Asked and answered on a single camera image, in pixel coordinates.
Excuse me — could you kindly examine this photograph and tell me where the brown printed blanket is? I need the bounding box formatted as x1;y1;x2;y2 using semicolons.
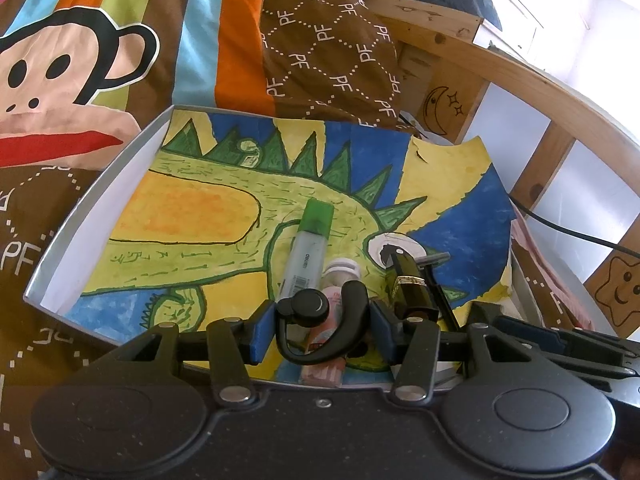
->
0;160;596;480

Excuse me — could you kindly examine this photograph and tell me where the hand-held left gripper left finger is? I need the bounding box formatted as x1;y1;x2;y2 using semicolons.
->
107;300;277;405

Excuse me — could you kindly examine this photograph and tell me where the wooden bed frame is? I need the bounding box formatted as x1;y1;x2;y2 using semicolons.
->
365;0;640;341

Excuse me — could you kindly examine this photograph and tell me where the black earpiece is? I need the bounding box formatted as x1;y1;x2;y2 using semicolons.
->
275;281;368;365

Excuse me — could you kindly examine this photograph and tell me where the monkey face pillow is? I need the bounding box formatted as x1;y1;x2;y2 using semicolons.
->
0;0;276;168

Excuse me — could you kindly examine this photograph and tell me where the black razor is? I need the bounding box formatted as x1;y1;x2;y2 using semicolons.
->
417;252;458;331

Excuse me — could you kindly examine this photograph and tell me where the green-capped highlighter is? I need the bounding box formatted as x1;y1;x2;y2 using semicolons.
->
277;199;335;306

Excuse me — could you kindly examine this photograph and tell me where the grey shallow tray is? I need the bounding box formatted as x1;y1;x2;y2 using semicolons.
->
22;105;543;391

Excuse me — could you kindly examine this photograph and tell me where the brown patterned pillow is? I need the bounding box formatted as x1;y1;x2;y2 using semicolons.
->
260;0;403;128

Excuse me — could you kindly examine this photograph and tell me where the black lipstick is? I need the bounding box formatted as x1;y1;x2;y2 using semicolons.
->
385;252;441;323

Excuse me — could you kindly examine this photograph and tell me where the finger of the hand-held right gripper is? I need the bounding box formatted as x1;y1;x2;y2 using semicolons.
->
492;314;640;361
537;354;640;380

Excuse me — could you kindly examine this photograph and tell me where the black cable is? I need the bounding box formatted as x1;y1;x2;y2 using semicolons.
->
510;195;640;251

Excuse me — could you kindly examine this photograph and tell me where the pink tube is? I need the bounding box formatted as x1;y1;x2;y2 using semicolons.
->
300;257;363;388

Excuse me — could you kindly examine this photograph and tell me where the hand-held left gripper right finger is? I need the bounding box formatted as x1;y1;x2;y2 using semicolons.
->
367;300;538;405

